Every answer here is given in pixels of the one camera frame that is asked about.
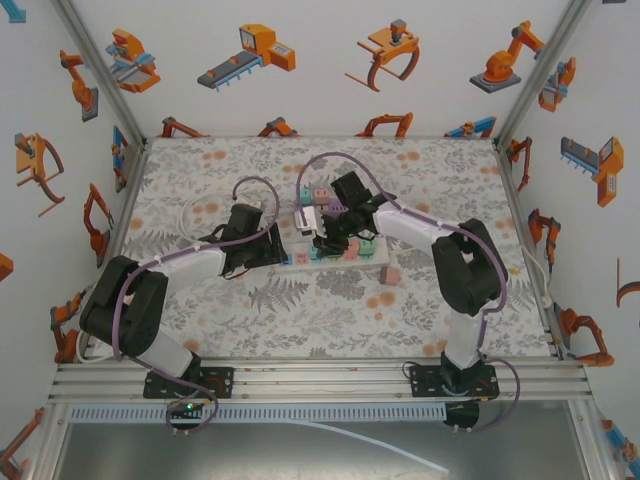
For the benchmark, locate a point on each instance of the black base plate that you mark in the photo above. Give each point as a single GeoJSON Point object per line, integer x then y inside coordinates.
{"type": "Point", "coordinates": [220, 382]}
{"type": "Point", "coordinates": [425, 382]}

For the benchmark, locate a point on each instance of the dusty pink plug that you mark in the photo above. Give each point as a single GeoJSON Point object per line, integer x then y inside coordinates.
{"type": "Point", "coordinates": [390, 276]}

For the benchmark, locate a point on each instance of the white plastic tube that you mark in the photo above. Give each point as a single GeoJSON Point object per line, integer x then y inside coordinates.
{"type": "Point", "coordinates": [380, 442]}

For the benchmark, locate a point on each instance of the floral table mat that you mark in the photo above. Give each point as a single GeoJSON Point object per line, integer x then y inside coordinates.
{"type": "Point", "coordinates": [300, 320]}

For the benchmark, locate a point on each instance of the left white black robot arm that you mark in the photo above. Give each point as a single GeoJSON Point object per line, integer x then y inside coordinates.
{"type": "Point", "coordinates": [125, 300]}

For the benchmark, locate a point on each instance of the aluminium frame post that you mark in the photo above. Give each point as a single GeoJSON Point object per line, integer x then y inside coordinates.
{"type": "Point", "coordinates": [95, 60]}
{"type": "Point", "coordinates": [545, 60]}

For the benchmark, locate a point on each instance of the white power strip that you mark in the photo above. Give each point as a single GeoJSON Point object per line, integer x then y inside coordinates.
{"type": "Point", "coordinates": [300, 260]}

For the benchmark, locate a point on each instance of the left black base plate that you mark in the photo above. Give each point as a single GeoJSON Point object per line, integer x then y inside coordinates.
{"type": "Point", "coordinates": [220, 382]}

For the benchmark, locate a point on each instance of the right aluminium frame post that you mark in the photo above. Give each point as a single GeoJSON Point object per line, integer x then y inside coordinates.
{"type": "Point", "coordinates": [545, 60]}

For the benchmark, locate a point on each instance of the right aluminium side rail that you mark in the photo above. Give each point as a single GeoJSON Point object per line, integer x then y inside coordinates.
{"type": "Point", "coordinates": [520, 225]}

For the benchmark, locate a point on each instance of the left aluminium frame post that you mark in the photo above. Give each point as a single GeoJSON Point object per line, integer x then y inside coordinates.
{"type": "Point", "coordinates": [95, 60]}

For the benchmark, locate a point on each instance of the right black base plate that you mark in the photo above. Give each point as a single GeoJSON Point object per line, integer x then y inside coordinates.
{"type": "Point", "coordinates": [425, 382]}

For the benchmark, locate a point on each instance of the left aluminium side rail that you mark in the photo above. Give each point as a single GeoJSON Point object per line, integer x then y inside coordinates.
{"type": "Point", "coordinates": [127, 200]}

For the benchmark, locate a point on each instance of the aluminium side rail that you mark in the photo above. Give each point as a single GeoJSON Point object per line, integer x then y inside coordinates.
{"type": "Point", "coordinates": [127, 200]}
{"type": "Point", "coordinates": [520, 225]}

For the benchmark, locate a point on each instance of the green teal plug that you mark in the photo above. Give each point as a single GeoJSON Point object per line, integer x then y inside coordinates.
{"type": "Point", "coordinates": [318, 254]}

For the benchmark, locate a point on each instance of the purple power strip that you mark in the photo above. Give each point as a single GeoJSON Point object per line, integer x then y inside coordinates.
{"type": "Point", "coordinates": [334, 206]}

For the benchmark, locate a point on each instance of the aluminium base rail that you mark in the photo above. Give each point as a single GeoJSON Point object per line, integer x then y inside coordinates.
{"type": "Point", "coordinates": [320, 382]}

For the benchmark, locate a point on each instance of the teal plug on purple strip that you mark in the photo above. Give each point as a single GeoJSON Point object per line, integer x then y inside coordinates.
{"type": "Point", "coordinates": [305, 196]}

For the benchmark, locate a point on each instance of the pink plug on purple strip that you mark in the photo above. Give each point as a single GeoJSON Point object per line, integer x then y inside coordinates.
{"type": "Point", "coordinates": [321, 196]}

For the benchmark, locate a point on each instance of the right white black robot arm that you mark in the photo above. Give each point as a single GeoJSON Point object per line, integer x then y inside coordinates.
{"type": "Point", "coordinates": [465, 280]}

